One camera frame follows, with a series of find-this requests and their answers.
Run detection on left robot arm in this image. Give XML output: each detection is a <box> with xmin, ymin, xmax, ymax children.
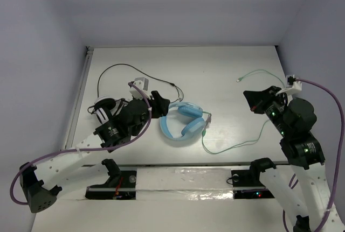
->
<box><xmin>14</xmin><ymin>82</ymin><xmax>212</xmax><ymax>214</ymax></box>

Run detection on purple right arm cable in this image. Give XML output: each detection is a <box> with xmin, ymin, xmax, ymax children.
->
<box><xmin>281</xmin><ymin>78</ymin><xmax>345</xmax><ymax>232</ymax></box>

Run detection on black headphone cable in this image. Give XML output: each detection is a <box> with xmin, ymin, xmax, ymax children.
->
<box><xmin>97</xmin><ymin>64</ymin><xmax>183</xmax><ymax>103</ymax></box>

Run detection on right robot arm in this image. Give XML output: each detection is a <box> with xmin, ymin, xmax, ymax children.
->
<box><xmin>227</xmin><ymin>86</ymin><xmax>344</xmax><ymax>231</ymax></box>

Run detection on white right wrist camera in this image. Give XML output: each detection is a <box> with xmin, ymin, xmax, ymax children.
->
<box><xmin>275</xmin><ymin>75</ymin><xmax>302</xmax><ymax>96</ymax></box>

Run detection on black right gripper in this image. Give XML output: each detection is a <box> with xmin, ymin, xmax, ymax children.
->
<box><xmin>243</xmin><ymin>85</ymin><xmax>291</xmax><ymax>136</ymax></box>

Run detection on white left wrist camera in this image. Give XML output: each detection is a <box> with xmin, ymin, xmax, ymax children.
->
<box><xmin>129</xmin><ymin>77</ymin><xmax>150</xmax><ymax>100</ymax></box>

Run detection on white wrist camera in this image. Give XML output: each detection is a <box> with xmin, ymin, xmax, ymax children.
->
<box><xmin>129</xmin><ymin>77</ymin><xmax>150</xmax><ymax>100</ymax></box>
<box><xmin>275</xmin><ymin>75</ymin><xmax>302</xmax><ymax>96</ymax></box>

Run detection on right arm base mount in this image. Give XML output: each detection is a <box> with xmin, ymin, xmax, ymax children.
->
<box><xmin>226</xmin><ymin>158</ymin><xmax>277</xmax><ymax>200</ymax></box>

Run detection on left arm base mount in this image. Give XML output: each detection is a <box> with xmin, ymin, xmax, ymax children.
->
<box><xmin>85</xmin><ymin>159</ymin><xmax>137</xmax><ymax>200</ymax></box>

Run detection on light blue headphones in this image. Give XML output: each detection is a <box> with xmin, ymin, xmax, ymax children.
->
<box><xmin>159</xmin><ymin>102</ymin><xmax>207</xmax><ymax>141</ymax></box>

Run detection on green headphone cable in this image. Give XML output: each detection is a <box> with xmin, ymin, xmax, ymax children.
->
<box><xmin>201</xmin><ymin>69</ymin><xmax>287</xmax><ymax>155</ymax></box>

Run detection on black and white headphones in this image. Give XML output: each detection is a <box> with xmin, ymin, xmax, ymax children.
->
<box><xmin>87</xmin><ymin>96</ymin><xmax>128</xmax><ymax>124</ymax></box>

